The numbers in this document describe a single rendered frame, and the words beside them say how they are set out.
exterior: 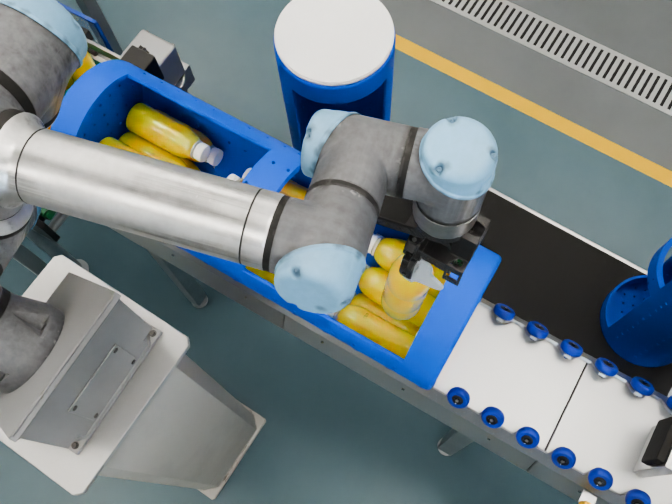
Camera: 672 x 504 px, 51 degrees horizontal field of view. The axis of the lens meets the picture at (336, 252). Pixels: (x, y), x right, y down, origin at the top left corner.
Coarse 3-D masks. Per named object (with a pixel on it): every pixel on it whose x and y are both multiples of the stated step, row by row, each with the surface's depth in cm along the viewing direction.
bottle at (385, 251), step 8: (376, 240) 135; (384, 240) 134; (392, 240) 134; (400, 240) 135; (376, 248) 135; (384, 248) 133; (392, 248) 133; (400, 248) 133; (376, 256) 134; (384, 256) 133; (392, 256) 132; (384, 264) 134; (440, 272) 131; (440, 280) 130; (432, 288) 131
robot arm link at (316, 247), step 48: (0, 96) 68; (0, 144) 64; (48, 144) 65; (96, 144) 66; (0, 192) 65; (48, 192) 65; (96, 192) 64; (144, 192) 63; (192, 192) 64; (240, 192) 64; (336, 192) 65; (192, 240) 64; (240, 240) 63; (288, 240) 63; (336, 240) 62; (288, 288) 63; (336, 288) 61
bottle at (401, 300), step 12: (396, 264) 103; (396, 276) 103; (384, 288) 111; (396, 288) 104; (408, 288) 102; (420, 288) 103; (384, 300) 113; (396, 300) 107; (408, 300) 106; (420, 300) 107; (396, 312) 112; (408, 312) 111
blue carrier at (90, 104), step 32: (128, 64) 143; (64, 96) 134; (96, 96) 134; (128, 96) 152; (160, 96) 154; (192, 96) 141; (64, 128) 134; (96, 128) 147; (224, 128) 150; (224, 160) 155; (256, 160) 151; (288, 160) 130; (480, 256) 123; (256, 288) 133; (448, 288) 118; (480, 288) 118; (320, 320) 128; (448, 320) 117; (384, 352) 124; (416, 352) 120; (448, 352) 118; (416, 384) 129
